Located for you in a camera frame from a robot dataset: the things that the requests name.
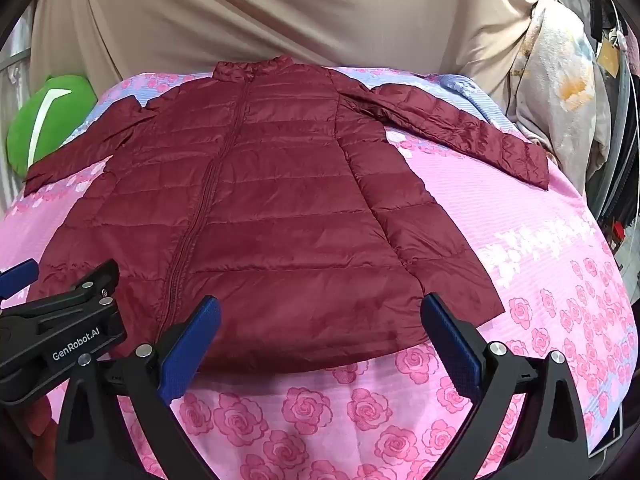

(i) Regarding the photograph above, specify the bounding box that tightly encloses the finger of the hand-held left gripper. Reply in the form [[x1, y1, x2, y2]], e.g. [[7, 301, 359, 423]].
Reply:
[[30, 259, 121, 311], [0, 258, 40, 307]]

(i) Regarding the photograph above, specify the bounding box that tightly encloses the yellow paper tag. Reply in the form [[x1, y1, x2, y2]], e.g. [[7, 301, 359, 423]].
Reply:
[[596, 35, 622, 79]]

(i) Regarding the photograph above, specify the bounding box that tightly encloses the grey cable bundle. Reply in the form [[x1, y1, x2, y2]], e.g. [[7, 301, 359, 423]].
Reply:
[[597, 0, 640, 226]]

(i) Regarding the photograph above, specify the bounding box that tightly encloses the dark red puffer jacket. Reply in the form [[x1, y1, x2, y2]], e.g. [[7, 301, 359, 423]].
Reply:
[[22, 57, 551, 376]]

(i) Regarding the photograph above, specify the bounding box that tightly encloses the cream floral hanging cloth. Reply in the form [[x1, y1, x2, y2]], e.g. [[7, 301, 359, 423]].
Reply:
[[505, 0, 613, 196]]

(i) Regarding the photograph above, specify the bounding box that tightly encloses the green plush toy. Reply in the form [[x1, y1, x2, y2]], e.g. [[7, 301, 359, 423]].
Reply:
[[6, 75, 98, 178]]

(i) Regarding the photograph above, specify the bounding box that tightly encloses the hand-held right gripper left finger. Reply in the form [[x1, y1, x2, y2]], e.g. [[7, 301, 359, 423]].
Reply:
[[52, 295, 222, 480]]

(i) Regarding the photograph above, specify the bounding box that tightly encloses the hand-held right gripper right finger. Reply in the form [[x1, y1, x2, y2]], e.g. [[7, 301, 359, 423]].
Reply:
[[420, 292, 592, 480]]

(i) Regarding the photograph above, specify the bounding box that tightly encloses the beige curtain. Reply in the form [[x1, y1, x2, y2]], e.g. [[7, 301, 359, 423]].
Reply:
[[30, 0, 556, 111]]

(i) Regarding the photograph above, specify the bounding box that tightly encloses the pink floral bed sheet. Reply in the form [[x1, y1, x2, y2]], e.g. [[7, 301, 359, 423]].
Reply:
[[0, 65, 636, 480]]

